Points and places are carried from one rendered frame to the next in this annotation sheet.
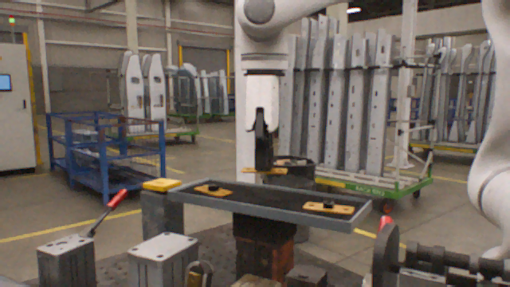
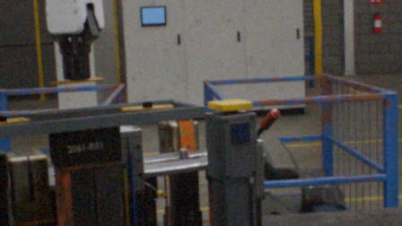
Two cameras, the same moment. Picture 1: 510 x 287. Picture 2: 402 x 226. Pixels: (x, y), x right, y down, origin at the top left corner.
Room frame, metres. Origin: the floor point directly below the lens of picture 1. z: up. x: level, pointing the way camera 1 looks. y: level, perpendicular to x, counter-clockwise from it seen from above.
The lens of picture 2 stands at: (1.51, -0.75, 1.30)
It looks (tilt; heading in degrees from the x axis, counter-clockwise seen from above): 8 degrees down; 127
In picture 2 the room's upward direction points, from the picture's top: 3 degrees counter-clockwise
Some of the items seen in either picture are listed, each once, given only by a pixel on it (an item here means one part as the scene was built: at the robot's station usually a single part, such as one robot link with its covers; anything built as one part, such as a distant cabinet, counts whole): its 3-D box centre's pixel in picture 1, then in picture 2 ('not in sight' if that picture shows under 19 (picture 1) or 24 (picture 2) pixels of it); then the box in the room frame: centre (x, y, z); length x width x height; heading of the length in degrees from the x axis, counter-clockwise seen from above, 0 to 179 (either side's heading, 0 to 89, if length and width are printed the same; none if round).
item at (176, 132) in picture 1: (154, 107); not in sight; (9.35, 2.49, 0.88); 1.91 x 1.00 x 1.76; 129
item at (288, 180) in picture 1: (288, 198); not in sight; (3.43, -0.28, 0.36); 0.54 x 0.50 x 0.73; 131
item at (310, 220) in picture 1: (264, 199); (83, 117); (0.71, -0.01, 1.16); 0.37 x 0.14 x 0.02; 61
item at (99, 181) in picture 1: (115, 155); not in sight; (5.01, 1.86, 0.47); 1.20 x 0.80 x 0.95; 42
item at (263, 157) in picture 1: (262, 153); (67, 58); (0.68, -0.01, 1.25); 0.03 x 0.03 x 0.07; 80
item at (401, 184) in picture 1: (343, 125); not in sight; (4.93, -1.10, 0.88); 1.93 x 1.01 x 1.76; 47
